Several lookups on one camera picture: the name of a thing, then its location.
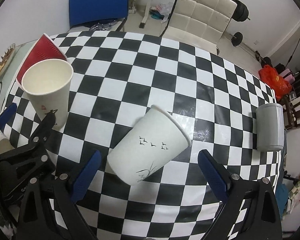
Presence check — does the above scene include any white paper cup with bamboo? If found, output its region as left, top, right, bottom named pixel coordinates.
left=21, top=59, right=74, bottom=129

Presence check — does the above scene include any red paper cup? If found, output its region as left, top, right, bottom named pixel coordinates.
left=16, top=33, right=67, bottom=88

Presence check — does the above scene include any grey cylindrical cup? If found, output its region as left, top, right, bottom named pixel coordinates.
left=256, top=103, right=284, bottom=152

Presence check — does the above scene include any white paper cup with birds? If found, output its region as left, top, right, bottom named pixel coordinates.
left=107, top=105, right=191, bottom=186

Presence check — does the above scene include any spiky edged decorative plate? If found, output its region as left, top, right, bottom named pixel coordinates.
left=0, top=43, right=16, bottom=77

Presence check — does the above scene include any checkered black white tablecloth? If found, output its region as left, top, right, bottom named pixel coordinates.
left=0, top=30, right=283, bottom=240

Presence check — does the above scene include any red plastic bag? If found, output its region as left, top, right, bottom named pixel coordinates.
left=258, top=64, right=292, bottom=101

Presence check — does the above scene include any small black dumbbell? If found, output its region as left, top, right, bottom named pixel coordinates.
left=231, top=32, right=243, bottom=47

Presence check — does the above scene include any white plastic bag on floor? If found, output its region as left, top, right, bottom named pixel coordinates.
left=150, top=2, right=173, bottom=23

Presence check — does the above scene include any cream padded chair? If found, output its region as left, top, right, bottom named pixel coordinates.
left=161, top=0, right=237, bottom=55

